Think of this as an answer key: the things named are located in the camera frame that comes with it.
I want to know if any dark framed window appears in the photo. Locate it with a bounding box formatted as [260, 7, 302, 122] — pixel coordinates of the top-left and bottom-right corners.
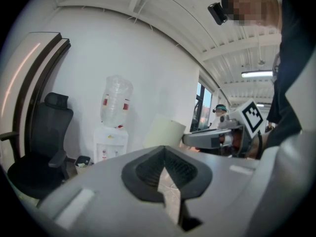
[190, 80, 213, 133]

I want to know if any person in dark clothing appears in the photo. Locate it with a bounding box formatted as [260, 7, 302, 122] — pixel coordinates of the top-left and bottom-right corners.
[266, 0, 316, 149]

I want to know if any person's right forearm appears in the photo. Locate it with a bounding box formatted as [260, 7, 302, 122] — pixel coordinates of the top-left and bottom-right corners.
[246, 131, 270, 160]

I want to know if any white panel with dark edge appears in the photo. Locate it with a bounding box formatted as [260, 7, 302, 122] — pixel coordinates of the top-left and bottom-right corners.
[24, 38, 72, 158]
[0, 32, 63, 162]

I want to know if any person's head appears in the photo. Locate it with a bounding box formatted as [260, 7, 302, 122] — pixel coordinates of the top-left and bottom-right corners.
[221, 0, 283, 32]

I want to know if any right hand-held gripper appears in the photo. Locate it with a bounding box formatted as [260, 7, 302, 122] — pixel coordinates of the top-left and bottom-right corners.
[182, 99, 264, 158]

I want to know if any small dark trash bin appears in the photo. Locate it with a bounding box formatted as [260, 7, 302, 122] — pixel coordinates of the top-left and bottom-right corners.
[74, 155, 93, 175]

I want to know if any white water dispenser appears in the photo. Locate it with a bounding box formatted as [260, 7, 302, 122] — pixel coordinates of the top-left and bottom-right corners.
[93, 125, 129, 165]

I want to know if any black office chair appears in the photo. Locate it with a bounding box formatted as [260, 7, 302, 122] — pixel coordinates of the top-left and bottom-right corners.
[0, 92, 75, 200]

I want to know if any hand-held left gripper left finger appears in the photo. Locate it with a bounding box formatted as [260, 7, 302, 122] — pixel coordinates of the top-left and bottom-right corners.
[37, 146, 184, 237]

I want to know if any clear water bottle red label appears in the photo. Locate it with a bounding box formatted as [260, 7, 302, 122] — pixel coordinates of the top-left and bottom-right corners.
[99, 74, 134, 129]

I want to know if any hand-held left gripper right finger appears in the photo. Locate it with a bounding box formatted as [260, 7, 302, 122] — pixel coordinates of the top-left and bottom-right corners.
[163, 146, 259, 237]

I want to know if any long ceiling lamp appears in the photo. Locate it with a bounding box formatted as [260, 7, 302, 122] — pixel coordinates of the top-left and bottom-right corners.
[241, 69, 274, 79]

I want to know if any black head-worn camera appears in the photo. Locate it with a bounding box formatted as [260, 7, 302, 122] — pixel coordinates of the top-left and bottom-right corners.
[207, 1, 229, 26]

